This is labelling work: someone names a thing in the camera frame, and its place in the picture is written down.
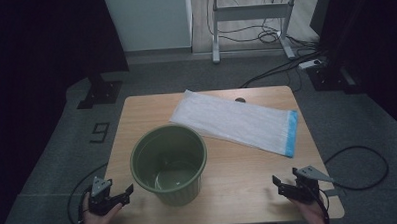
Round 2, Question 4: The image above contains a white blue-edged plastic bag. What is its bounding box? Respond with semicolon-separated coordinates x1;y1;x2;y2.
168;85;301;163

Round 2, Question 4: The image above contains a black curtain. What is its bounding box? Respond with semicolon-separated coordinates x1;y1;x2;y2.
309;0;397;139
0;0;135;224

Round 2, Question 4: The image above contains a black stand base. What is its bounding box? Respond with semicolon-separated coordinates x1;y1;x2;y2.
75;73;124;110
306;64;364;96

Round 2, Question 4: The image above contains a white cabinet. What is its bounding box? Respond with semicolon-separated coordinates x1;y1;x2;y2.
103;0;194;53

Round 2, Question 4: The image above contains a white power strip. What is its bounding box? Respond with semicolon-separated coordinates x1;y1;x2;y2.
298;57;329;70

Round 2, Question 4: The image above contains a green plastic trash bin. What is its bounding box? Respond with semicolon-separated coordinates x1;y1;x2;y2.
128;122;210;208

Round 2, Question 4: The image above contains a long black floor cable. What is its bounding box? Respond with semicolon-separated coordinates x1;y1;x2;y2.
237;50;324;90

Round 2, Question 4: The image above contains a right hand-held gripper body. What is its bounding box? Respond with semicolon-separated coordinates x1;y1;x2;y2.
281;164;336;203

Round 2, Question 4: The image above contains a desk with white frame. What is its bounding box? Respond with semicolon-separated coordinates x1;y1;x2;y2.
209;0;301;65

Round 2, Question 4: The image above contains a person's right hand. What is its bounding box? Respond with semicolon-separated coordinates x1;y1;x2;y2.
291;196;328;224

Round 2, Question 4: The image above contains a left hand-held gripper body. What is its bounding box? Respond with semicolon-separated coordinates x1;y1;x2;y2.
87;175;122;217

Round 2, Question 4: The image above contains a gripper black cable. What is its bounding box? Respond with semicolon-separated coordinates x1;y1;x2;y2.
307;144;392;224
65;162;111;224

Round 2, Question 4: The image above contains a black cable under desk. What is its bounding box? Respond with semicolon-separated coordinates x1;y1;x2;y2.
205;0;320;53

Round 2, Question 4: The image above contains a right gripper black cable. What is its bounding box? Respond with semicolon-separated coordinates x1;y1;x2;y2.
307;144;392;224

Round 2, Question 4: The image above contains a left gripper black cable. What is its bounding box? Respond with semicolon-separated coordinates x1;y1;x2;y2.
65;162;111;224

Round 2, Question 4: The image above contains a grey tape piece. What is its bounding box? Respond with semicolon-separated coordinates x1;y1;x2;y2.
322;187;341;199

